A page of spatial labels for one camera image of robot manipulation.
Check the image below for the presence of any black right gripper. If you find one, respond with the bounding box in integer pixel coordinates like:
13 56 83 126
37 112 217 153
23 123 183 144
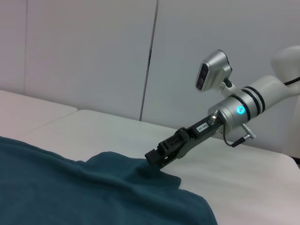
144 114 224 169

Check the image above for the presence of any blue shirt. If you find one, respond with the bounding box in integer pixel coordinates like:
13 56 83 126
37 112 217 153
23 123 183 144
0 135 219 225

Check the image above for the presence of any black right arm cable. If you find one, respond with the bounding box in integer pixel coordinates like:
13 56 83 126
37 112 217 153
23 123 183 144
222 126 246 148

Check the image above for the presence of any silver right cable plug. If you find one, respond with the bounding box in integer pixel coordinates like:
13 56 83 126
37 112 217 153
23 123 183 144
242 122 258 140

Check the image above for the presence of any silver right camera bracket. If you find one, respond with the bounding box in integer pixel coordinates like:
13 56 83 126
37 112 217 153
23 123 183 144
219 78 238 97

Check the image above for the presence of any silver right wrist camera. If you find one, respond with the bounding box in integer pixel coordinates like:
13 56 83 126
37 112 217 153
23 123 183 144
195 49 233 91

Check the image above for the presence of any black cable behind arm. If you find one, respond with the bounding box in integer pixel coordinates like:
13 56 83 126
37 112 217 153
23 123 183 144
283 76 300 86

